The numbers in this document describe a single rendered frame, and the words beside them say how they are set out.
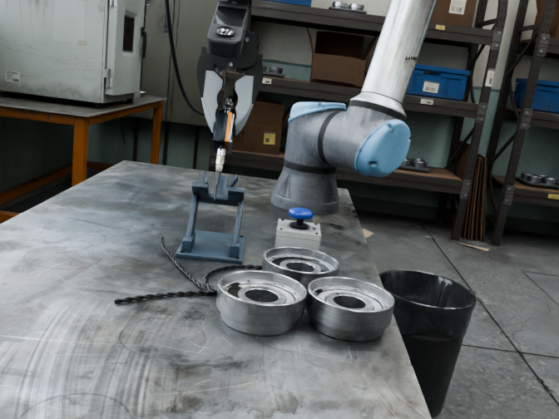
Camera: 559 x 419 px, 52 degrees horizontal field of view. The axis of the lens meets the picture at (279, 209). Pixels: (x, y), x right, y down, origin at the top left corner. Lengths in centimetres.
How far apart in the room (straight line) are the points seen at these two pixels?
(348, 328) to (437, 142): 422
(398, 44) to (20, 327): 83
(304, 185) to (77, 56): 191
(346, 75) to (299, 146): 297
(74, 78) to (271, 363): 246
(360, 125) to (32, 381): 76
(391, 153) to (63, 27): 211
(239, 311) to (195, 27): 397
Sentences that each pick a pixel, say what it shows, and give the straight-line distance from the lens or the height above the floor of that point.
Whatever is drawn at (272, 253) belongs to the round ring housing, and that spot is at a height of 83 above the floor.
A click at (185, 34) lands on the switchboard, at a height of 123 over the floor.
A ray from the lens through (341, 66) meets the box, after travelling 415.
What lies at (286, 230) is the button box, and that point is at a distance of 90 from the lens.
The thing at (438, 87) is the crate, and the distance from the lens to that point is 430.
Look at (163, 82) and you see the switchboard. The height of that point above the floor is 85.
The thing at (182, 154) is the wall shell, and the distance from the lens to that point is 483.
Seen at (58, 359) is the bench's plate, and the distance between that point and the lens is 60.
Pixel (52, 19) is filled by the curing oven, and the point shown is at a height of 117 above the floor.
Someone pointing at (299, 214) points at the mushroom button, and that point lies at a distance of 90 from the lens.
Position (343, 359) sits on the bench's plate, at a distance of 63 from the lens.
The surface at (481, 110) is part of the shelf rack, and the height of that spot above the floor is 96.
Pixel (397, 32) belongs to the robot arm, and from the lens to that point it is 116.
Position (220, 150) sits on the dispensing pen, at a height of 96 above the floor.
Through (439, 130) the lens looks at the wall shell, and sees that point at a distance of 483.
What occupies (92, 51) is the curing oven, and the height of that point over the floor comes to 105.
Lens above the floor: 109
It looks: 14 degrees down
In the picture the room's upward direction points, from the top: 7 degrees clockwise
